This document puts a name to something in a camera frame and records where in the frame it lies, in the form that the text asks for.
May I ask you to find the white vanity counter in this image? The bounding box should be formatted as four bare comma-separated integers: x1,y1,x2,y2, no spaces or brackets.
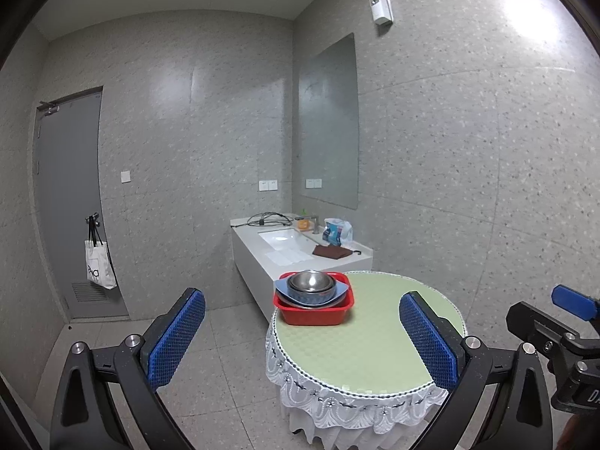
231,214,375,313

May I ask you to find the white sink basin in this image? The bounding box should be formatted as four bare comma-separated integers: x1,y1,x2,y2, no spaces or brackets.
256,228,313,252

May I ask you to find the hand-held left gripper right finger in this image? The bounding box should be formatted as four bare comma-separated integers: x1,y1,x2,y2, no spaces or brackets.
399,291,554,450

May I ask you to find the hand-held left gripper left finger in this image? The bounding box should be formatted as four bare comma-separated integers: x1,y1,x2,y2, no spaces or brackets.
49,287,206,450

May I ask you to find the white wall dispenser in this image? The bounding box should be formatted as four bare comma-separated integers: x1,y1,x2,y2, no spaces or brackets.
368,0,394,26

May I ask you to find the black cable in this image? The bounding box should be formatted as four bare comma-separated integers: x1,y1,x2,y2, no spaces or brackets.
246,212,294,227

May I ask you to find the round table, green cloth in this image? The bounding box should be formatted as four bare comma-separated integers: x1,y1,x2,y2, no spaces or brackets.
265,270,468,447

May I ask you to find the small steel bowl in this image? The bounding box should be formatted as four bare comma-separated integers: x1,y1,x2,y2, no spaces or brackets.
291,270,331,292

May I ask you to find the wall mirror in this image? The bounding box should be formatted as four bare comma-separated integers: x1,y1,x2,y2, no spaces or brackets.
298,33,361,211

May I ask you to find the grey door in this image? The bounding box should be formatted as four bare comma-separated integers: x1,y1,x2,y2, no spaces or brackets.
32,85,130,322

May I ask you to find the hammered steel bowl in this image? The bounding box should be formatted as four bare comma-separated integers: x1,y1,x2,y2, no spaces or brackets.
286,276,337,306

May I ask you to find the red plastic basin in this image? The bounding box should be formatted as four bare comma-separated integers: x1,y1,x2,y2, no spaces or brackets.
273,271,355,327

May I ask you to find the white blue plastic bag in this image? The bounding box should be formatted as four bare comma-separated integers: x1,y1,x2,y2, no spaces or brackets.
323,217,354,246

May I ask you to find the white tote bag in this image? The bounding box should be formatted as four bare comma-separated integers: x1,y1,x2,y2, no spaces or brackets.
84,238,117,290

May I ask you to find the blue square plate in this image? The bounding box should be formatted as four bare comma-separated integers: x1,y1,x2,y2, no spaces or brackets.
275,273,352,308

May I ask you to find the door vent grille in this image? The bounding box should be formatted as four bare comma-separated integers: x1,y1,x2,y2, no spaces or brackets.
71,281,111,303

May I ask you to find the large steel bowl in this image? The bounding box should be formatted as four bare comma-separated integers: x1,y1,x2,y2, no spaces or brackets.
277,296,350,311

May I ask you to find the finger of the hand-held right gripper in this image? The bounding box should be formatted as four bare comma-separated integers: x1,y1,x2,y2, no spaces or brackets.
505,300,600,371
551,284,600,323

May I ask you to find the brown cloth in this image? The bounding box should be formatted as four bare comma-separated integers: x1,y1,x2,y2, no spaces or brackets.
311,243,354,260

